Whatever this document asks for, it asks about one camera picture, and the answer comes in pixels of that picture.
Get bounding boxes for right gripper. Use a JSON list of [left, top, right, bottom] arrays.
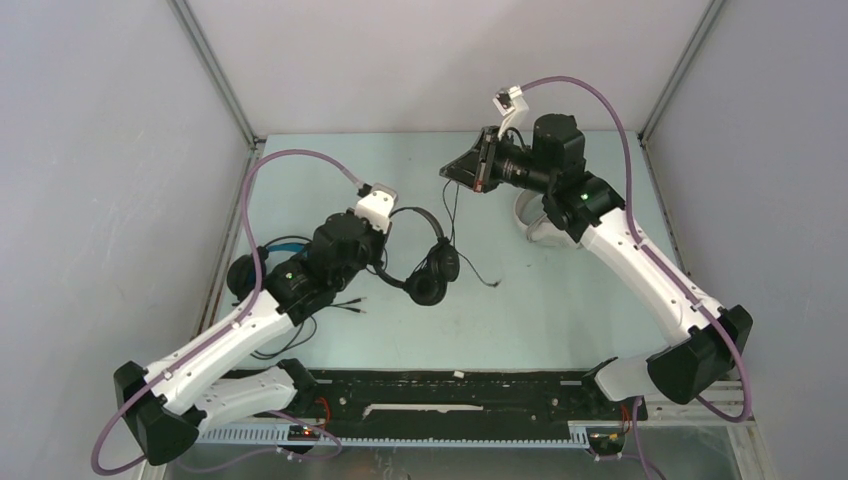
[[441, 126, 556, 195]]

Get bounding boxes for white headphones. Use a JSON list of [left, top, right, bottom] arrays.
[[512, 190, 581, 249]]

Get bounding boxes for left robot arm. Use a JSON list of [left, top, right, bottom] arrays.
[[107, 207, 391, 465]]

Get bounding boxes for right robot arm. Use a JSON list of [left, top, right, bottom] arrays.
[[439, 114, 753, 418]]

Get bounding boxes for blue black headphones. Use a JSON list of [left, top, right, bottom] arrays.
[[225, 237, 316, 299]]

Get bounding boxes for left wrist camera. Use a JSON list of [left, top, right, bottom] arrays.
[[353, 183, 398, 234]]

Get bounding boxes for aluminium frame rail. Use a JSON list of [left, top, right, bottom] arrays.
[[168, 0, 259, 300]]

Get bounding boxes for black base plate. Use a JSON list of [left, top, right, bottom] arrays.
[[278, 359, 647, 440]]

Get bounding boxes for white cable duct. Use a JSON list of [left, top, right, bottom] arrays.
[[196, 423, 589, 449]]

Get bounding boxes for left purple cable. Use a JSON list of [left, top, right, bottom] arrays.
[[90, 148, 369, 477]]

